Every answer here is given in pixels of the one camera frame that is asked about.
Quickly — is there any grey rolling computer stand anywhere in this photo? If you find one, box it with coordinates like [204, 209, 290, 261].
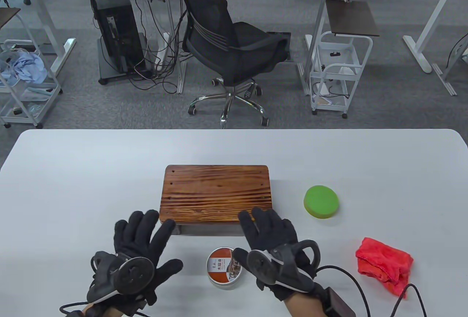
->
[78, 0, 151, 86]

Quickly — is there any person's left hand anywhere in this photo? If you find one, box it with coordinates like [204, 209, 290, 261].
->
[87, 210, 184, 316]

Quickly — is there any dark brown board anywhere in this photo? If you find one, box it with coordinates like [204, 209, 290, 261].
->
[325, 0, 380, 37]

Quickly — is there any person's right hand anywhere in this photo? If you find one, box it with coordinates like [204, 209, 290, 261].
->
[233, 207, 323, 303]

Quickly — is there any white wire rolling cart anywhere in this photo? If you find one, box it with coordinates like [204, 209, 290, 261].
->
[0, 39, 63, 129]

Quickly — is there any white power strip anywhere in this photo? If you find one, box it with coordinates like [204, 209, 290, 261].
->
[153, 32, 171, 66]

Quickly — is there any green round sponge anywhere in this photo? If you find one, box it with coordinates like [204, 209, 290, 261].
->
[304, 185, 339, 219]

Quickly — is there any black computer tower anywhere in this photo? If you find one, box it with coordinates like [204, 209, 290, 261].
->
[94, 2, 146, 75]

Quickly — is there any red cloth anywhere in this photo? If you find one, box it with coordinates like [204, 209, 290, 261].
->
[355, 237, 414, 298]

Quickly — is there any dark brown side table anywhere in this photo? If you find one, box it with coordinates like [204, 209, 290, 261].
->
[0, 7, 21, 30]

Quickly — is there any tangle of black floor cables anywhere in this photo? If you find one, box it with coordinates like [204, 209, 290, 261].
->
[126, 0, 192, 94]

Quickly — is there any black mesh office chair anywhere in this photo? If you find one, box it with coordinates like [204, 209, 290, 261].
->
[167, 0, 290, 127]

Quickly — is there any round silver wood wax tin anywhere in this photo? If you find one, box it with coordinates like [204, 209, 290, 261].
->
[207, 247, 244, 290]

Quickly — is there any black floor box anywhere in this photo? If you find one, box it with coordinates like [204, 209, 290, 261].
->
[267, 31, 293, 62]

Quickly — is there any brown wooden stool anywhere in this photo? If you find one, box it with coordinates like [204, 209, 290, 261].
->
[159, 165, 274, 236]

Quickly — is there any light blue cloth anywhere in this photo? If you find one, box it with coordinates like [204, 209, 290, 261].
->
[0, 51, 48, 86]

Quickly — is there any black box wrist camera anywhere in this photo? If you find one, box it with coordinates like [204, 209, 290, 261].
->
[322, 287, 357, 317]

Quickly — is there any black cable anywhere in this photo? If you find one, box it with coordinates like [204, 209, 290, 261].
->
[59, 301, 147, 317]
[315, 265, 428, 317]

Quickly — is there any black and white controller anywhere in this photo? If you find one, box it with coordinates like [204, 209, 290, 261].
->
[87, 251, 155, 305]
[247, 239, 321, 294]

